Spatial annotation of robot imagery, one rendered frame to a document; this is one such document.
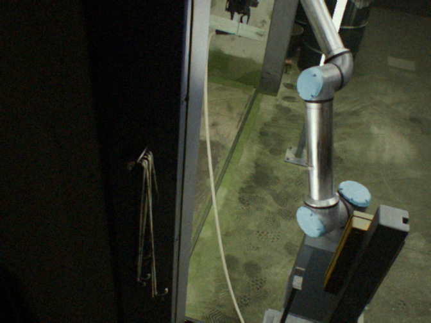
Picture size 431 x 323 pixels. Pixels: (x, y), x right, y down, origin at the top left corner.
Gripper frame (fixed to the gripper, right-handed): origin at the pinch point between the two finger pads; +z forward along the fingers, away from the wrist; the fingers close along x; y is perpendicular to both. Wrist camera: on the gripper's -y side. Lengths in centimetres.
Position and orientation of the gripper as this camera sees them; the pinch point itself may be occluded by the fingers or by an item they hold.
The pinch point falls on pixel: (237, 32)
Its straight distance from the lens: 201.2
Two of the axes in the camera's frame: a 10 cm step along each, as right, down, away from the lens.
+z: -1.7, 9.7, 1.5
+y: -5.5, -2.2, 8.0
